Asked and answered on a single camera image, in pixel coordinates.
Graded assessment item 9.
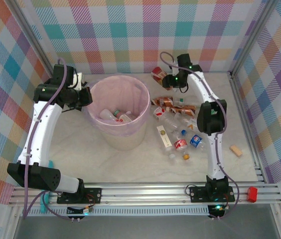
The red snack packet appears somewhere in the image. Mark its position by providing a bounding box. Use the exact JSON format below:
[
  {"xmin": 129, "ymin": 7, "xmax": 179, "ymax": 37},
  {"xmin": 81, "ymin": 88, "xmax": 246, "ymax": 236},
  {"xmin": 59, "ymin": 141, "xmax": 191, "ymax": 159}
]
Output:
[{"xmin": 151, "ymin": 66, "xmax": 167, "ymax": 82}]

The brown drink package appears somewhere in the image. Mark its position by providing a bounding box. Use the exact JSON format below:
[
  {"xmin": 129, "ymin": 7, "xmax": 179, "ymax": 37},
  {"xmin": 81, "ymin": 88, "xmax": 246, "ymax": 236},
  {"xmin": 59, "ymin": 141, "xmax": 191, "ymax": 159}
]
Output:
[
  {"xmin": 151, "ymin": 96, "xmax": 175, "ymax": 107},
  {"xmin": 169, "ymin": 105, "xmax": 197, "ymax": 118}
]

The pink plastic bin liner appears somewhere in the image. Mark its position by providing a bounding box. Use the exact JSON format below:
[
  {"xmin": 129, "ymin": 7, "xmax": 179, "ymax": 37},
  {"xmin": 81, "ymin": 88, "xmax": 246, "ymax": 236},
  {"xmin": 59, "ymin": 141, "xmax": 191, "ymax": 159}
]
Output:
[{"xmin": 83, "ymin": 74, "xmax": 151, "ymax": 137}]

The white box orange logo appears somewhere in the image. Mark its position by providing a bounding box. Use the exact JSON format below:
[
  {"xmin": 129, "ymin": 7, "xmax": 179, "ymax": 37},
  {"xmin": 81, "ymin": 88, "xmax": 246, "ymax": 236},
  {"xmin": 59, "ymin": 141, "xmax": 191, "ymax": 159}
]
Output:
[{"xmin": 180, "ymin": 118, "xmax": 201, "ymax": 132}]

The slim white carton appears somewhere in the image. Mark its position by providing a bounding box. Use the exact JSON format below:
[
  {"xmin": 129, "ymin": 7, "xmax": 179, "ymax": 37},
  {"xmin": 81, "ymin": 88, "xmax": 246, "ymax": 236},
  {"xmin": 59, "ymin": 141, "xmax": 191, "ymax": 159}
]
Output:
[{"xmin": 156, "ymin": 125, "xmax": 172, "ymax": 150}]

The beige round waste bin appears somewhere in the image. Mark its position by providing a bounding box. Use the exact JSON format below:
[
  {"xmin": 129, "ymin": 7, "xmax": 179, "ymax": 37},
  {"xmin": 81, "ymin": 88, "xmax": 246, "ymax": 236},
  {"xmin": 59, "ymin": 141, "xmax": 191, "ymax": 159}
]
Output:
[{"xmin": 83, "ymin": 74, "xmax": 151, "ymax": 151}]

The red label bottle orange cap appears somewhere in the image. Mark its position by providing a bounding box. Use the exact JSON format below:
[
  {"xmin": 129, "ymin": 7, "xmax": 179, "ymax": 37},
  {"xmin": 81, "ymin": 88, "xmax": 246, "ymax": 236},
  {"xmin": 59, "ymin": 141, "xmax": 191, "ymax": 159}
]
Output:
[{"xmin": 171, "ymin": 131, "xmax": 191, "ymax": 160}]

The clear bottle white cap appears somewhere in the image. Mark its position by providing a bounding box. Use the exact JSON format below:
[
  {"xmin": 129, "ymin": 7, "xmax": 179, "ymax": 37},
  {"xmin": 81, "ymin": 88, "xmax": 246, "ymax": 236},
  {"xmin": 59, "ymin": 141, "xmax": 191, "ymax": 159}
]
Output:
[{"xmin": 166, "ymin": 146, "xmax": 177, "ymax": 160}]

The small wooden block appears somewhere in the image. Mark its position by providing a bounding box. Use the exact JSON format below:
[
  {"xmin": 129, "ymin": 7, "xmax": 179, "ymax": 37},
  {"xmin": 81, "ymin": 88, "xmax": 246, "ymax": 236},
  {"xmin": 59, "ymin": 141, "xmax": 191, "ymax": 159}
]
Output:
[{"xmin": 229, "ymin": 145, "xmax": 244, "ymax": 157}]

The teal plastic tool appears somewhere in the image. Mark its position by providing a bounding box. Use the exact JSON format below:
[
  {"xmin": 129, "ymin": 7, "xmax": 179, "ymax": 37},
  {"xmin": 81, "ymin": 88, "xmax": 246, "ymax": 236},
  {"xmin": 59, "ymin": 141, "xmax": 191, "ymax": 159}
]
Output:
[{"xmin": 39, "ymin": 160, "xmax": 56, "ymax": 215}]

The left controller board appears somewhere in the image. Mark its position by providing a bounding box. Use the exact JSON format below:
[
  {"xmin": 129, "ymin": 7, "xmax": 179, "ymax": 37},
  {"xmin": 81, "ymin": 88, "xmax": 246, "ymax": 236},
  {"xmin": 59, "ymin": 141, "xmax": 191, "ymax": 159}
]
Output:
[{"xmin": 66, "ymin": 205, "xmax": 93, "ymax": 221}]

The controller board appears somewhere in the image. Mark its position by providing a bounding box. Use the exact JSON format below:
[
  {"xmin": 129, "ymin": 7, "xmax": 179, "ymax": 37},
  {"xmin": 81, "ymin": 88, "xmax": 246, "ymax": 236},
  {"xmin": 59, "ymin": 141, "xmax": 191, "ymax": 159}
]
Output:
[
  {"xmin": 207, "ymin": 203, "xmax": 228, "ymax": 221},
  {"xmin": 66, "ymin": 205, "xmax": 93, "ymax": 221}
]

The red plastic block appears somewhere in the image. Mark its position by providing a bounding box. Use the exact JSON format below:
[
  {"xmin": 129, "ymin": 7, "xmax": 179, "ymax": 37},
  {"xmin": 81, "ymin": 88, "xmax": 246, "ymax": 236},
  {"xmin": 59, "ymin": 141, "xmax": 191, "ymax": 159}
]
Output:
[{"xmin": 246, "ymin": 187, "xmax": 259, "ymax": 203}]

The right controller board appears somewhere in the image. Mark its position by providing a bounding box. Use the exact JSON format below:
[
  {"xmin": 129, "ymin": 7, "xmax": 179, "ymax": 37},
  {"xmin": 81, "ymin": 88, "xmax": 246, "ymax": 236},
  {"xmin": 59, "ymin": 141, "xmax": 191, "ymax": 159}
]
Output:
[{"xmin": 207, "ymin": 203, "xmax": 228, "ymax": 221}]

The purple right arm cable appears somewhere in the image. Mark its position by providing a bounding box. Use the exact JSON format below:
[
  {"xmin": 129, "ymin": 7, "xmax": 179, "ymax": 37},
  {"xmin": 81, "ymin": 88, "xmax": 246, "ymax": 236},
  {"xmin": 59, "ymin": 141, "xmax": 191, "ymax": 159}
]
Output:
[{"xmin": 159, "ymin": 51, "xmax": 240, "ymax": 220}]

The aluminium frame post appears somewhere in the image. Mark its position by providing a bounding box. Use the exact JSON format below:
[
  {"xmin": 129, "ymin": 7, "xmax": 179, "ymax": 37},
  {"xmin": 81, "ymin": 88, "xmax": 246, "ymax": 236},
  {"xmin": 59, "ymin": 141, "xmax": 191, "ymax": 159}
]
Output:
[
  {"xmin": 229, "ymin": 0, "xmax": 280, "ymax": 75},
  {"xmin": 8, "ymin": 0, "xmax": 58, "ymax": 80}
]

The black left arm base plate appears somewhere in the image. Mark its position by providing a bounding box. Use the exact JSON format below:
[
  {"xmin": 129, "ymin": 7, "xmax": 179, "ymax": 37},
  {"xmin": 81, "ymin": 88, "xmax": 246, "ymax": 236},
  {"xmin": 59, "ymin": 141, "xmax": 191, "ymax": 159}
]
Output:
[{"xmin": 57, "ymin": 187, "xmax": 103, "ymax": 205}]

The aluminium mounting rail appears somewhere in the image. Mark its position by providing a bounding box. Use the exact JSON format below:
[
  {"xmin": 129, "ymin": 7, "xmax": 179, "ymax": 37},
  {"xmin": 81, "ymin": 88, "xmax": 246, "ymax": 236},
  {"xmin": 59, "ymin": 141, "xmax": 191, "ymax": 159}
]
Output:
[{"xmin": 7, "ymin": 181, "xmax": 281, "ymax": 207}]

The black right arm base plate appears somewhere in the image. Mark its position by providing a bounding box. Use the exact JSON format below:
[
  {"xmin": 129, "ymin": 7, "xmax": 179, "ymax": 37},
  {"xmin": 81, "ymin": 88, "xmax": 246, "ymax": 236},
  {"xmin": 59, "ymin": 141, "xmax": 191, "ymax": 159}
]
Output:
[{"xmin": 189, "ymin": 185, "xmax": 236, "ymax": 204}]

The white slotted cable duct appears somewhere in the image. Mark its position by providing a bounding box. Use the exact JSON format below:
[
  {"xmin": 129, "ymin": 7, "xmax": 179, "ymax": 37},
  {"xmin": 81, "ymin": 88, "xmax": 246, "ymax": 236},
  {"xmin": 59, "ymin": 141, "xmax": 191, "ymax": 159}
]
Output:
[{"xmin": 20, "ymin": 206, "xmax": 210, "ymax": 217}]

